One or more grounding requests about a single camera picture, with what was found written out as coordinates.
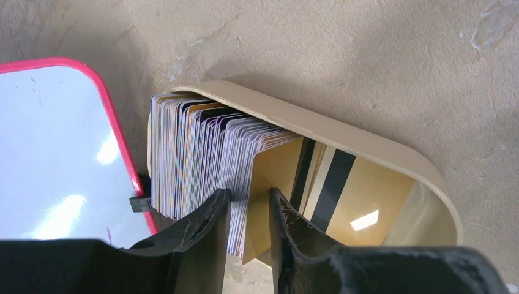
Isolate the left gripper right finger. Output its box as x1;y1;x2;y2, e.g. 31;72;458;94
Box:
270;188;365;293

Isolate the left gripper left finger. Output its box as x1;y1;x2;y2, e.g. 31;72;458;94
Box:
126;189;230;293

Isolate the gold credit card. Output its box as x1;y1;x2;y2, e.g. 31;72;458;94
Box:
237;137;315;265

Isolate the beige oval card tray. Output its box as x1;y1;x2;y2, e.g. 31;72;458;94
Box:
161;81;463;246

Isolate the stack of credit cards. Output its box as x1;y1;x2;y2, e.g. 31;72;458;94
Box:
148;92;301;257

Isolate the black whiteboard clip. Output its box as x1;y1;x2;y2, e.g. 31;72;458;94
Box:
129;196;152;213

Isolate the white board with pink rim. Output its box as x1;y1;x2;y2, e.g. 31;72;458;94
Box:
1;57;158;248

